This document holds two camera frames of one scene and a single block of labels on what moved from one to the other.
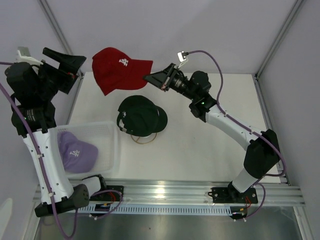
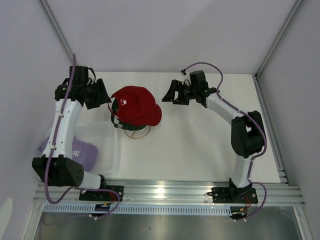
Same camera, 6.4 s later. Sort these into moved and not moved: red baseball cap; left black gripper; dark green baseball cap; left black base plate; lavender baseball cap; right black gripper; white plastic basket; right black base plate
Moved: red baseball cap; left black gripper; dark green baseball cap; right black gripper
Not moved: white plastic basket; right black base plate; left black base plate; lavender baseball cap
